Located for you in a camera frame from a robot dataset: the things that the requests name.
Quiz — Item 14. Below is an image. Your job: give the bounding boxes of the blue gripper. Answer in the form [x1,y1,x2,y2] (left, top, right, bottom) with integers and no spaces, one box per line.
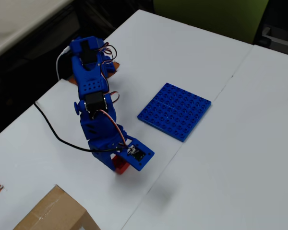
[80,107,135,172]

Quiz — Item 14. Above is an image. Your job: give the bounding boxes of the red 2x2 block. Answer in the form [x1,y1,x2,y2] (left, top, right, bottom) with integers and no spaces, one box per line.
[111,155,131,175]

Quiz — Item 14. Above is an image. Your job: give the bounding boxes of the brown cardboard box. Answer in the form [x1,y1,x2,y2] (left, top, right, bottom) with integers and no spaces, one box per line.
[13,184,102,230]

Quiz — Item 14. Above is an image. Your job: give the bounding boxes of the blue 8x8 studded baseplate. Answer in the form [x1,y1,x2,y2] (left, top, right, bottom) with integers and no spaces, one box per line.
[137,82,212,143]

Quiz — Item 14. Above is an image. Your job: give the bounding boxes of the white side desk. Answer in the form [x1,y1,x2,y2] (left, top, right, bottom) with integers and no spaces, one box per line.
[0,0,74,63]

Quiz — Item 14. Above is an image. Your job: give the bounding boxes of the green padded chair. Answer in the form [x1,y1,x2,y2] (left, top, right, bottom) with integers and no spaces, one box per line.
[153,0,270,45]

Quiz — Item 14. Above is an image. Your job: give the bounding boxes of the grey metal box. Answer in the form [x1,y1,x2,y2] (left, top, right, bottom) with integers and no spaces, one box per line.
[261,23,288,58]

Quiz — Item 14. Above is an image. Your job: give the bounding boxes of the white brown servo wire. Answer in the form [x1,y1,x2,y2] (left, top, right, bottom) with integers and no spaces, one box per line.
[91,109,133,154]

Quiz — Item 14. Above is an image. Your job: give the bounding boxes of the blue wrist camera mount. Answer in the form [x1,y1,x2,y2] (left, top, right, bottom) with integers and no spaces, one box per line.
[115,138,156,172]

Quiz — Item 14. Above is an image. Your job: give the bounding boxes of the black cable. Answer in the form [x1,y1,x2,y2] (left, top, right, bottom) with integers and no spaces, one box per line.
[34,102,123,153]

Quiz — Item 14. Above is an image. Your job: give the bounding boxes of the white cable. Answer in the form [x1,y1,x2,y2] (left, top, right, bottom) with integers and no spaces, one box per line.
[56,46,72,81]

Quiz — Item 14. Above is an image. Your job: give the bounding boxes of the red black servo wire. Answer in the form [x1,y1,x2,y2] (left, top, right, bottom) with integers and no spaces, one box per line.
[99,42,118,65]

